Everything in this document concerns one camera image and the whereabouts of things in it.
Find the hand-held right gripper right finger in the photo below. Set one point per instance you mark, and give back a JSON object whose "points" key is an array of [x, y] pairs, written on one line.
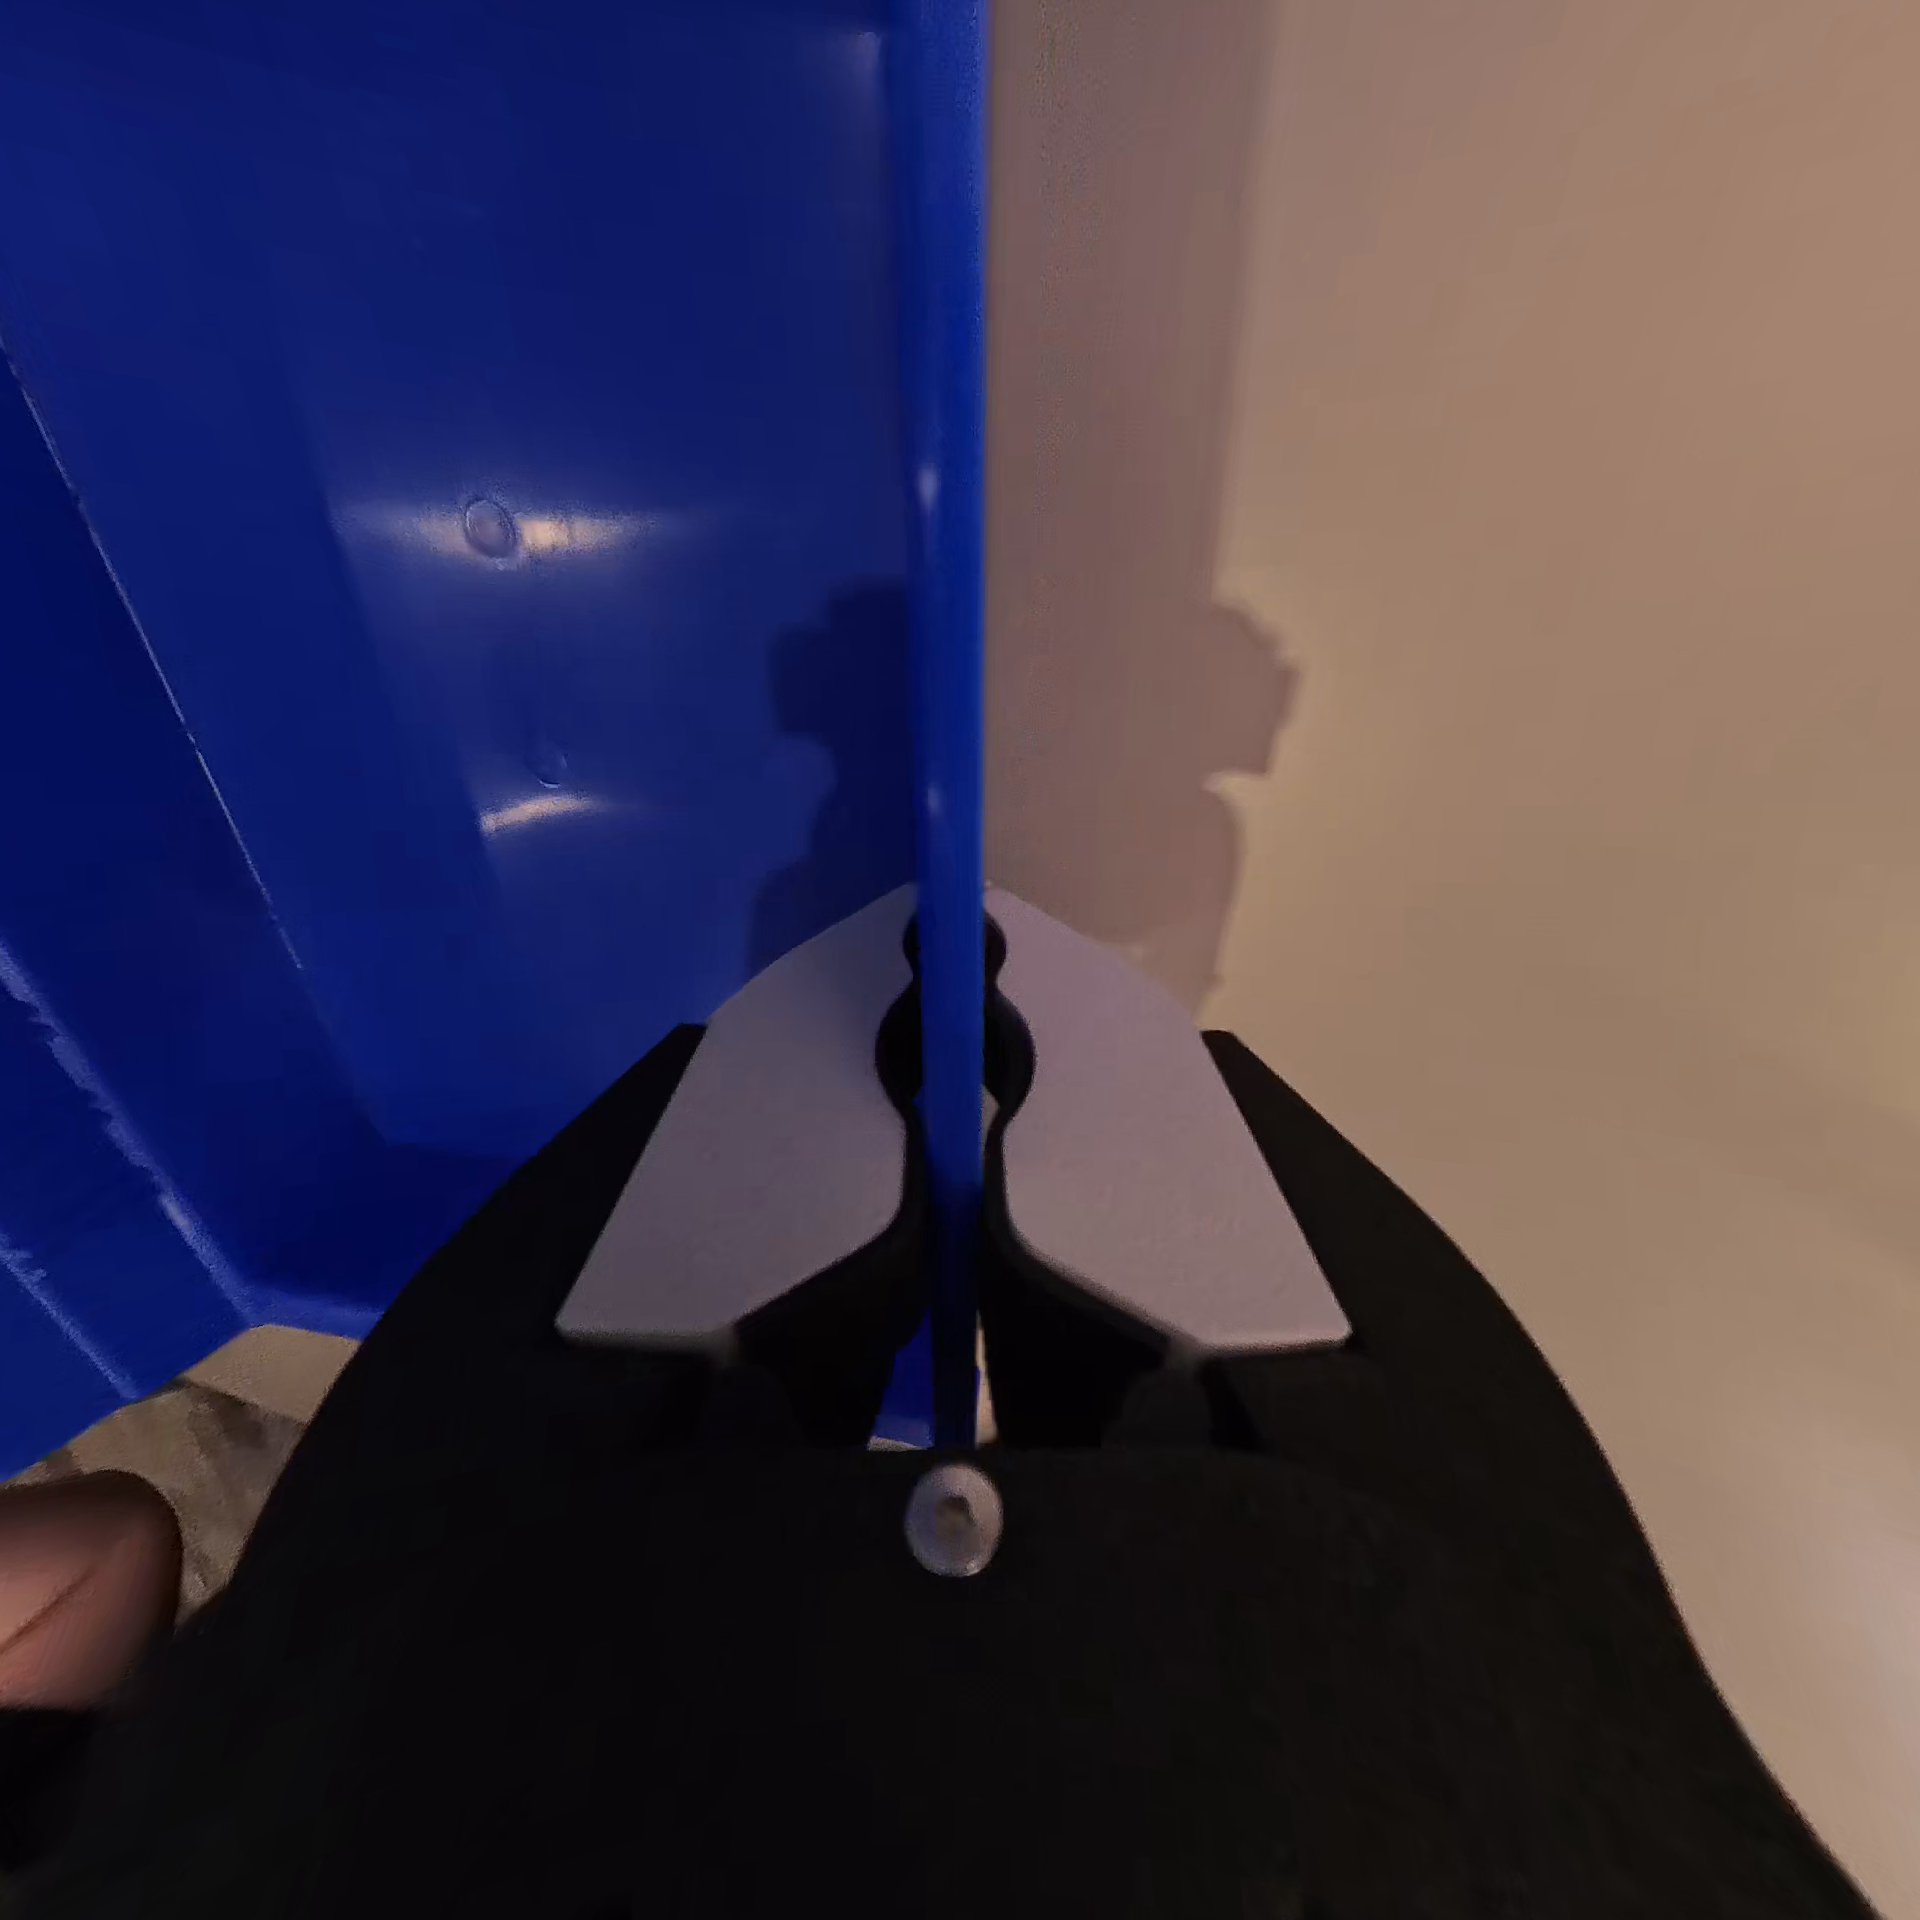
{"points": [[1170, 1186]]}

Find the person's bare knee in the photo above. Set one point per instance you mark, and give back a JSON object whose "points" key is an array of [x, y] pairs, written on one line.
{"points": [[77, 1590]]}

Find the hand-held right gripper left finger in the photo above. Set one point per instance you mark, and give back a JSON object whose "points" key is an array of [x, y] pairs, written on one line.
{"points": [[750, 1186]]}

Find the blue plastic bin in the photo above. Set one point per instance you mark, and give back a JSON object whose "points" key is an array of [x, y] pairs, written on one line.
{"points": [[451, 300]]}

